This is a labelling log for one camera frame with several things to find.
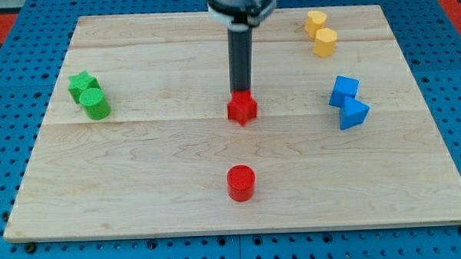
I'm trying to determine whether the red cylinder block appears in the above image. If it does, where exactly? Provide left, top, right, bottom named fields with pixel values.
left=226, top=164, right=256, bottom=202

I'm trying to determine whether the blue cube block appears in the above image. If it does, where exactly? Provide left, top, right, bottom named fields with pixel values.
left=329, top=75, right=360, bottom=108

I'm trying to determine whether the blue triangle block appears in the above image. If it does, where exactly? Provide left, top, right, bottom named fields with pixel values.
left=339, top=96, right=370, bottom=130

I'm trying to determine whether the wooden board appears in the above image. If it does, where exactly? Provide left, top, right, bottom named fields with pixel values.
left=4, top=5, right=461, bottom=243

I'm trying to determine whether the red star block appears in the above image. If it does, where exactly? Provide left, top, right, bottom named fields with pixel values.
left=227, top=90, right=258, bottom=126

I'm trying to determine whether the yellow heart block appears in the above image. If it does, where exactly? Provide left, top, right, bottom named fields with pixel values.
left=303, top=10, right=327, bottom=39

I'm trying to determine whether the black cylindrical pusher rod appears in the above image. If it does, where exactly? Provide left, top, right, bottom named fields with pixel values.
left=228, top=29, right=252, bottom=91

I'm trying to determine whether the yellow hexagon block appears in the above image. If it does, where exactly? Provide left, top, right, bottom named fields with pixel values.
left=313, top=28, right=338, bottom=57

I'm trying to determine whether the green cylinder block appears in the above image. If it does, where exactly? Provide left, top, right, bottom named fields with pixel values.
left=79, top=88, right=111, bottom=121

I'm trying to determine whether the green star block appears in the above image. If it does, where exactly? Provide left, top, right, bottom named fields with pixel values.
left=68, top=71, right=101, bottom=104

